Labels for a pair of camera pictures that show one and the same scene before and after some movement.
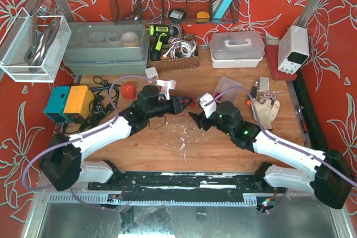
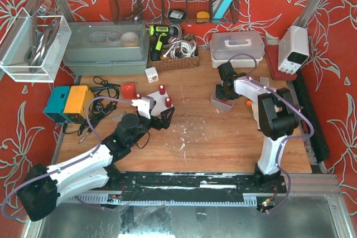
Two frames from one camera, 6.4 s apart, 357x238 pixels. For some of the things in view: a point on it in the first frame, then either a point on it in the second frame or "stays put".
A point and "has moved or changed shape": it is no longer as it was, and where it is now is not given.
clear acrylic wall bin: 33,48 stays put
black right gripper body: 202,120 to 222,92
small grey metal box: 264,83 stays put
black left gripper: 176,105 to 155,122
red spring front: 193,104 has moved or changed shape
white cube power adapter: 152,73 stays put
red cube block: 128,90 stays put
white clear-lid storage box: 236,49 stays put
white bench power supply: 293,49 stays put
